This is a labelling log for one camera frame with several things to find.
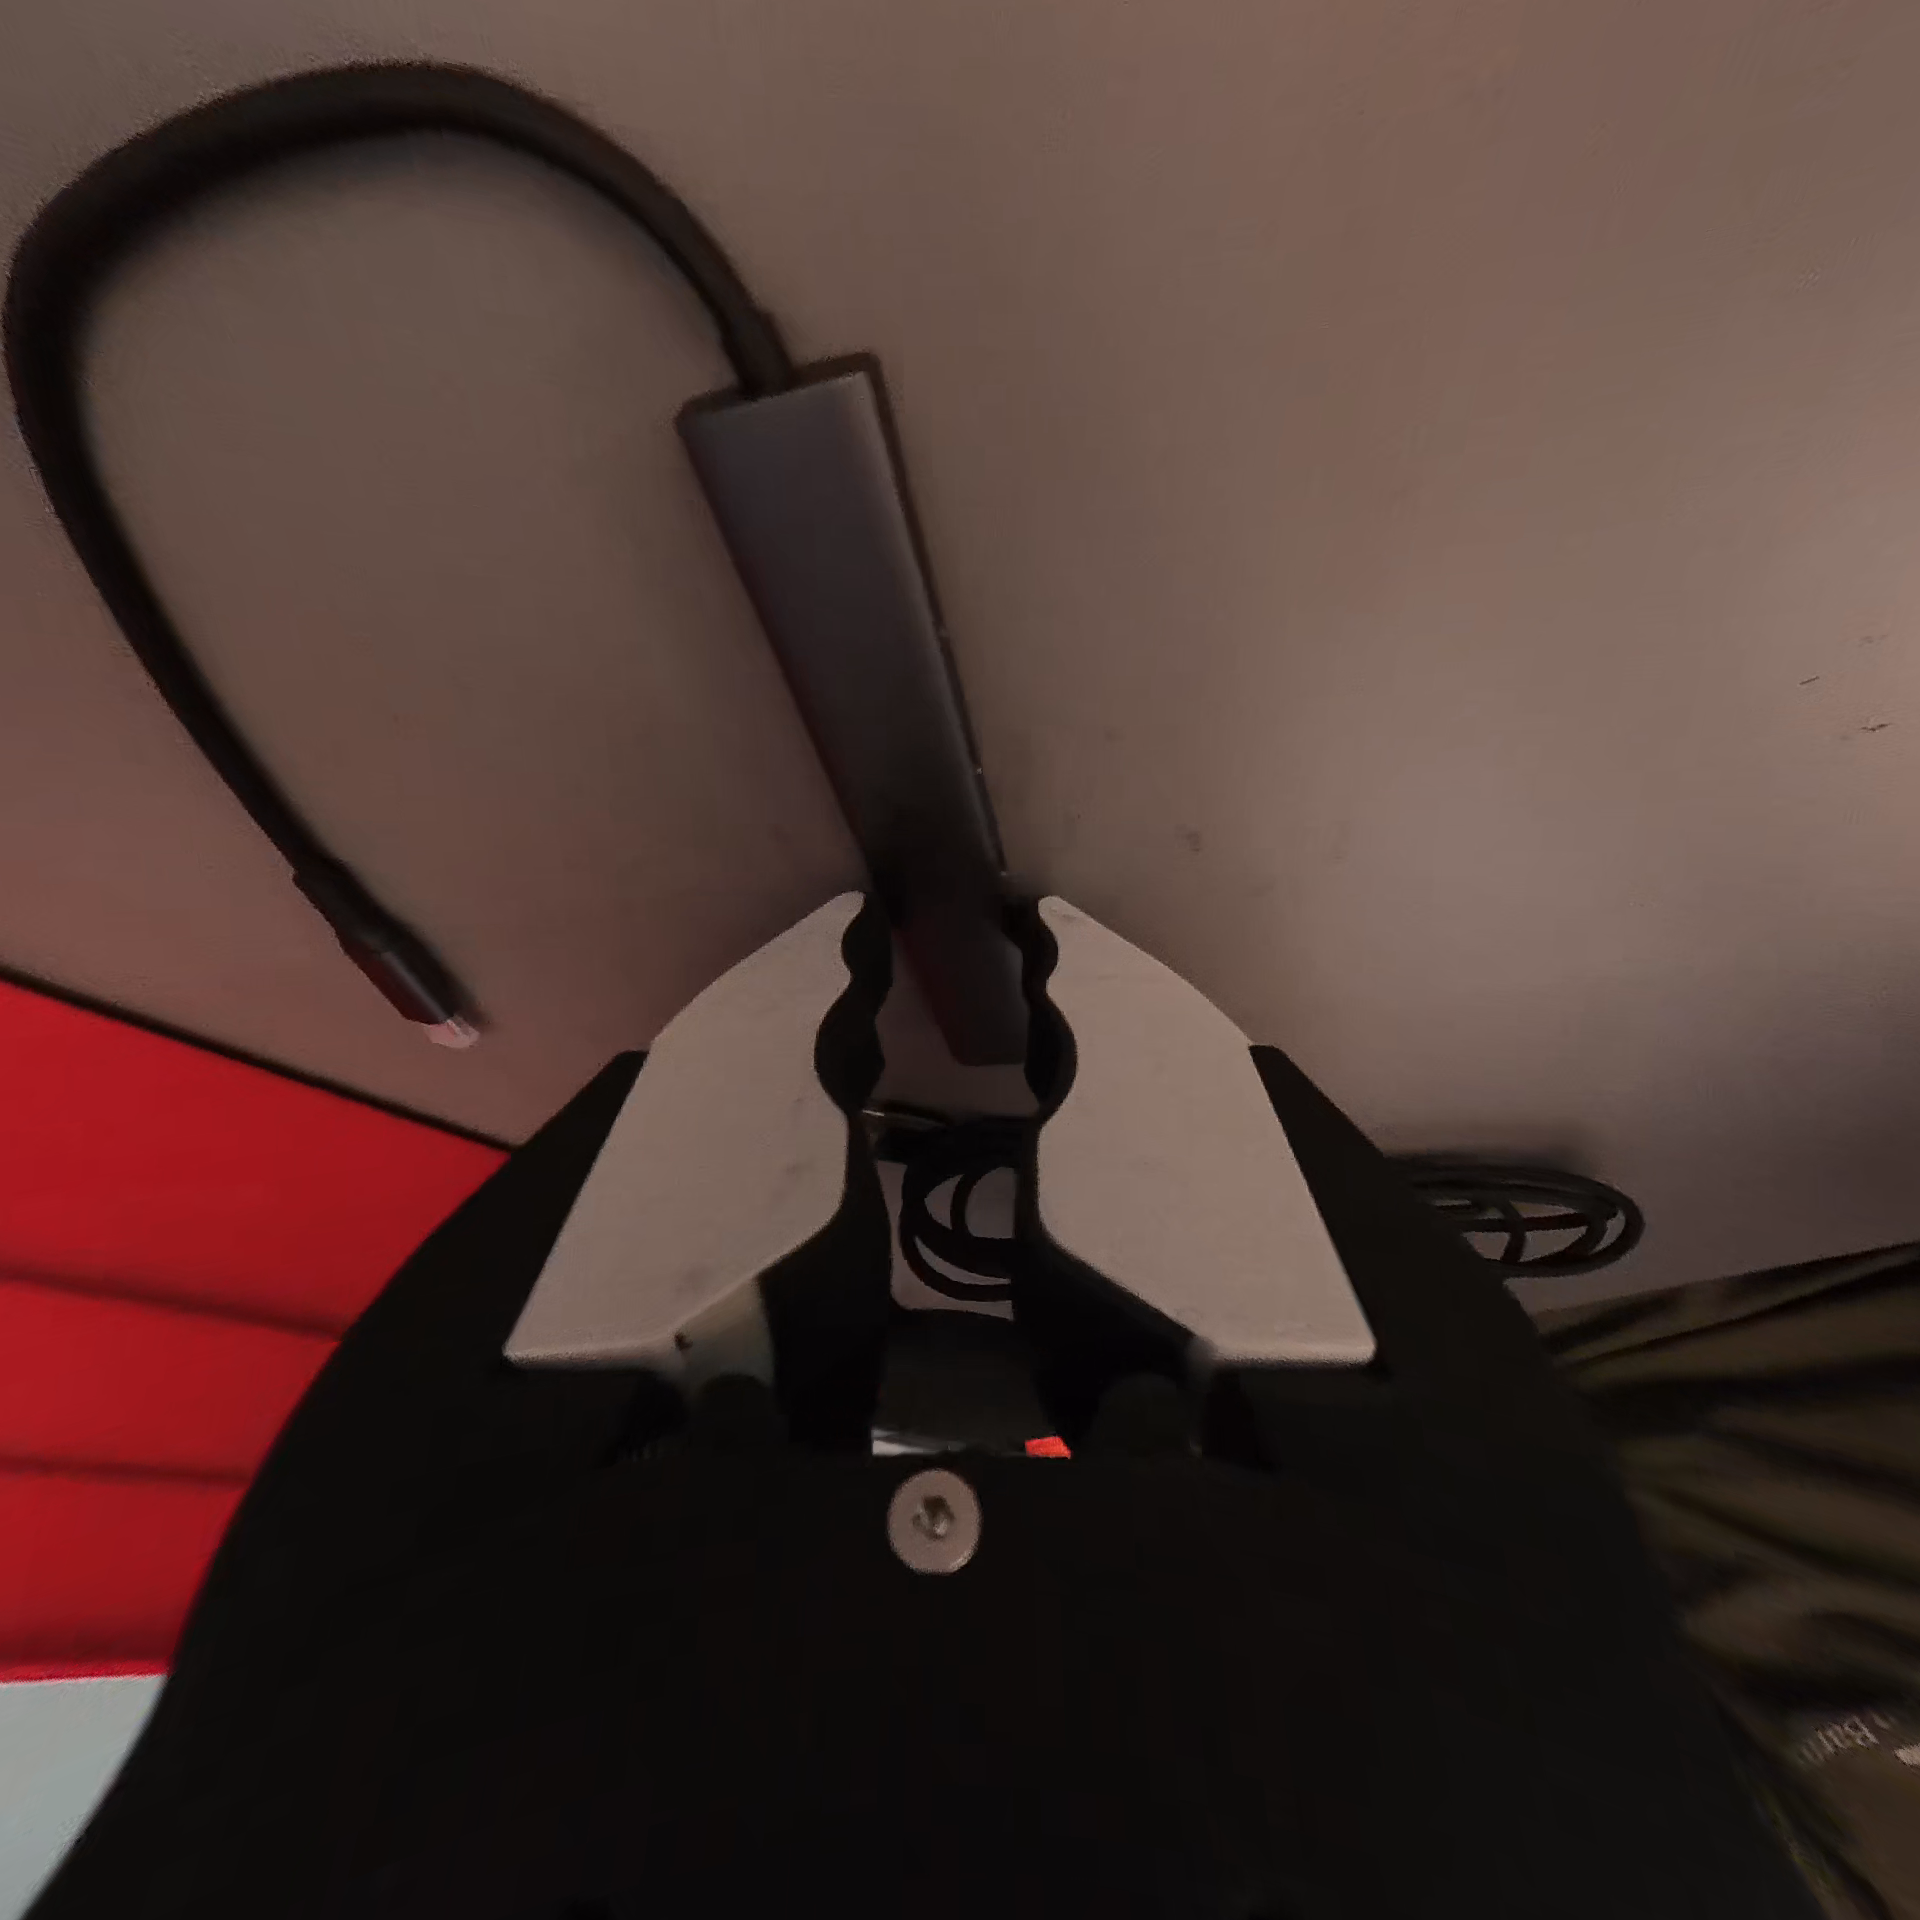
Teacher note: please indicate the person's olive green shirt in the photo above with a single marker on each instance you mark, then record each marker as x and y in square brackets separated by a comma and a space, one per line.
[1771, 1501]

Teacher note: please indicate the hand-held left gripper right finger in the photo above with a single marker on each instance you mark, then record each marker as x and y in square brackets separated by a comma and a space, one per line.
[1186, 1184]

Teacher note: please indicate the red plastic bin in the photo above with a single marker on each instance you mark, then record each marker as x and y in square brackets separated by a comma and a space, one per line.
[182, 1276]

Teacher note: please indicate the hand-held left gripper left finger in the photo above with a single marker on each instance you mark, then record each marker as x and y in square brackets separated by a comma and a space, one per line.
[706, 1184]

